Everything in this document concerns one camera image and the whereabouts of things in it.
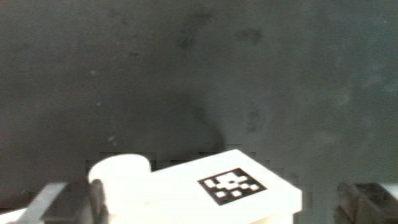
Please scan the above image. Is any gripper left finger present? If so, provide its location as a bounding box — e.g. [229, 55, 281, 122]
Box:
[12, 180, 110, 224]

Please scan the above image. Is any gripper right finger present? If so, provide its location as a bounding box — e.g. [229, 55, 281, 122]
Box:
[334, 182, 398, 224]

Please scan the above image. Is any white front drawer box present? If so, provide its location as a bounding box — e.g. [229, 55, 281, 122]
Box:
[87, 150, 302, 224]

